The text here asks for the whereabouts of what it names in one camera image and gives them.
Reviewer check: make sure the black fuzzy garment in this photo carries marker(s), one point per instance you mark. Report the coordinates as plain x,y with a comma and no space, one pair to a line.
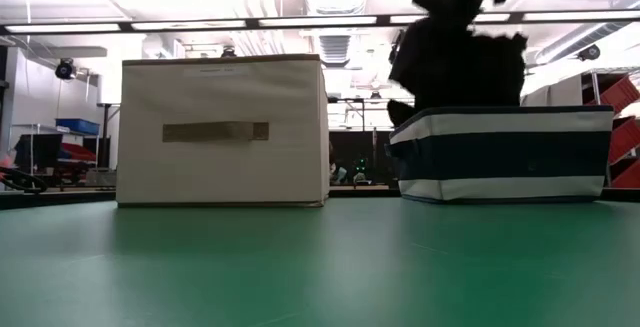
460,72

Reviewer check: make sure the navy white-striped fabric bin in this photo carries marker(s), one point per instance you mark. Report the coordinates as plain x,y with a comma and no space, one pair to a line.
500,152

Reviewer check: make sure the red storage bins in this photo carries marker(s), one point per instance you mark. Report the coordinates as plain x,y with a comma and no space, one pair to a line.
622,127

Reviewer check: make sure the person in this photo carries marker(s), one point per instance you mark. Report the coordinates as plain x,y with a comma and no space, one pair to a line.
337,173

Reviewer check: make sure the beige fabric storage bin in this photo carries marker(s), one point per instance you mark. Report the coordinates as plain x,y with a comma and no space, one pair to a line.
220,132

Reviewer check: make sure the green table mat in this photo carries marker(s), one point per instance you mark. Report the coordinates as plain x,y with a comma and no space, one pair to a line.
320,267

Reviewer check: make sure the blue plastic bin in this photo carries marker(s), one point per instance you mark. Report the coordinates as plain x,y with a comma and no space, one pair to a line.
77,126

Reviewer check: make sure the black monitor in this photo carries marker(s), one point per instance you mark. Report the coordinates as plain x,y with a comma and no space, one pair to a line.
40,151

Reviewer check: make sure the black ceiling camera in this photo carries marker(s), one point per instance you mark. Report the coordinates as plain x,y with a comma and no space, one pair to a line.
589,52
64,69

